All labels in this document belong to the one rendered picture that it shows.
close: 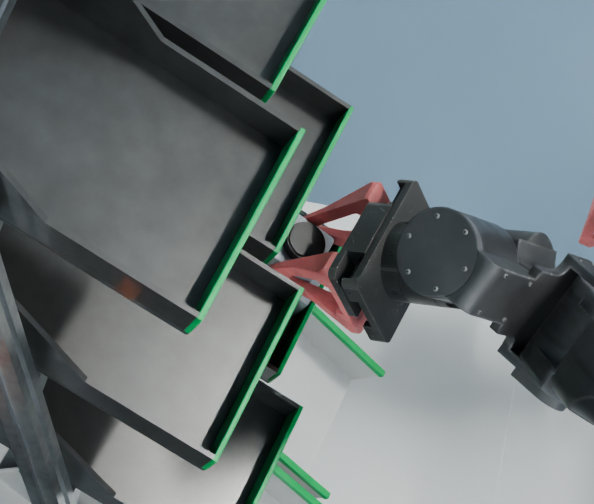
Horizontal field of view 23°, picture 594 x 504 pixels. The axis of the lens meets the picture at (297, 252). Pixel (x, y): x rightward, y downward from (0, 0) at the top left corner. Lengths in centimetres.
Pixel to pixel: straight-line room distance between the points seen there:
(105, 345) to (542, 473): 65
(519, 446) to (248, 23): 71
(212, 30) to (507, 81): 203
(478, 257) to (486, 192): 179
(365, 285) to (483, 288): 12
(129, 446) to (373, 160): 173
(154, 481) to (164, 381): 15
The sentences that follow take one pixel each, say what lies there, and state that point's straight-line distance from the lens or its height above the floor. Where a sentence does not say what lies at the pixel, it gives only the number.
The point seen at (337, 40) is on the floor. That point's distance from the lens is 288.
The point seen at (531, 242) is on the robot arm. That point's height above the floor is 135.
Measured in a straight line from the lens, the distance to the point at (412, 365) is 147.
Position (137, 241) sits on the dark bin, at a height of 153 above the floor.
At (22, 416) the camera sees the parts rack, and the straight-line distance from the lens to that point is 86.
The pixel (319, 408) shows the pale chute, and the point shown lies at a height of 100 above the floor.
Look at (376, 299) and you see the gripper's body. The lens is 100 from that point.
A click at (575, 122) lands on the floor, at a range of 280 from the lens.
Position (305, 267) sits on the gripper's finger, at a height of 129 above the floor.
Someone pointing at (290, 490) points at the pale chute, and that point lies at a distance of 119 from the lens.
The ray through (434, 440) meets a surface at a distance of 144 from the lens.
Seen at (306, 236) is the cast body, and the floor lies 127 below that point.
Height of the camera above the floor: 214
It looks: 56 degrees down
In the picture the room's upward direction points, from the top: straight up
